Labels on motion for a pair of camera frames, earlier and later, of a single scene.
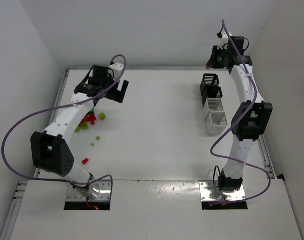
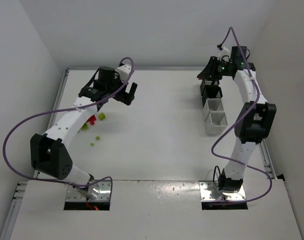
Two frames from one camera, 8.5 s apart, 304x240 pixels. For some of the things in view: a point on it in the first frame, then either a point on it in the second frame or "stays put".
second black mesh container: x=211 y=91 stays put
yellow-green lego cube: x=101 y=116 stays put
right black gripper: x=212 y=59 to x=209 y=72
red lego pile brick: x=90 y=118 stays put
